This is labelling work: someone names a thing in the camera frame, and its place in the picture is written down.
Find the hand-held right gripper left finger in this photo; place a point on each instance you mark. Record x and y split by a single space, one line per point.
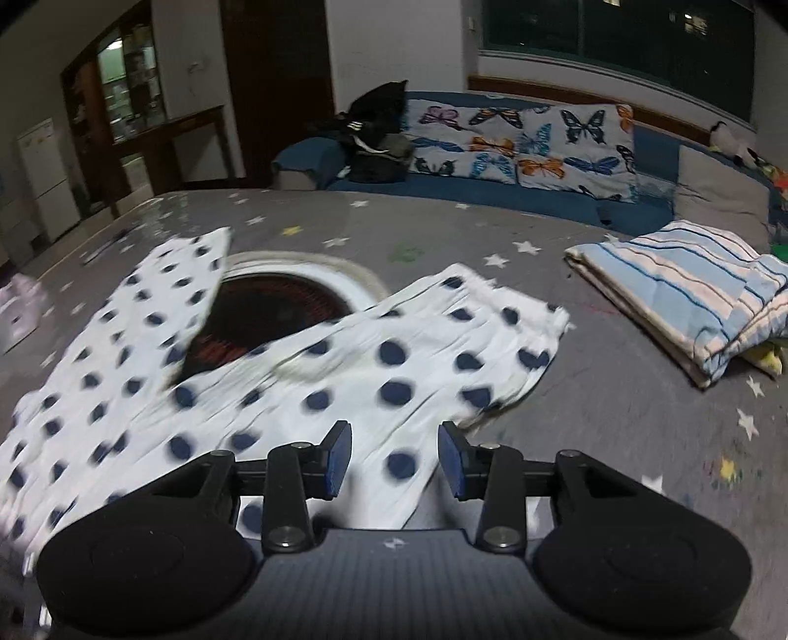
337 460

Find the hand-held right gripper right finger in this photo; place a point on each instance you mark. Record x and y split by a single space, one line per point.
450 463

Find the white navy-dotted garment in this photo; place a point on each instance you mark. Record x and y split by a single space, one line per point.
369 360

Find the round built-in induction cooker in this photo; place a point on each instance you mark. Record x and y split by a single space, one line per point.
277 301

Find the grey star-print table cover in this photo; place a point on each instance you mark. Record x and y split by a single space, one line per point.
615 418

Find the blue sofa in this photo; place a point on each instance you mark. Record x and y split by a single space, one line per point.
394 191

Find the folded blue striped blanket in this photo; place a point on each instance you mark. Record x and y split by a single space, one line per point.
689 289

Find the butterfly print cushion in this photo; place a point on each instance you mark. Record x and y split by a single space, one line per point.
462 138
578 154

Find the black jacket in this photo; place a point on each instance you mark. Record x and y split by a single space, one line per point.
375 135

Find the yellow cloth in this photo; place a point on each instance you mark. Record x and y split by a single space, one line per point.
769 358

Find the white pink tissue bag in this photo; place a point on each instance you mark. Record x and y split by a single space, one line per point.
21 314

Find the dark wooden side table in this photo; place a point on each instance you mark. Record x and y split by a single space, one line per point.
184 126

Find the dark wooden door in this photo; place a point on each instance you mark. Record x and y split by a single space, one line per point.
277 92

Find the grey cushion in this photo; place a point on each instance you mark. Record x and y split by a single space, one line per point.
720 197

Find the green round object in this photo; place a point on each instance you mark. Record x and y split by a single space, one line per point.
781 252

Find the white refrigerator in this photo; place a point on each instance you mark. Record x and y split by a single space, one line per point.
49 178

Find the panda plush toy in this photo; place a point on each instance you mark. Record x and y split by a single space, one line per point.
729 141

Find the wooden glass display cabinet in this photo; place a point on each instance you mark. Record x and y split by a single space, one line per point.
123 80

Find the green-framed window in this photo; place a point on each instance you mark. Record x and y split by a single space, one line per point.
615 43

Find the wooden sofa backrest rail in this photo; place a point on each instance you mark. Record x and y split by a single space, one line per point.
554 92

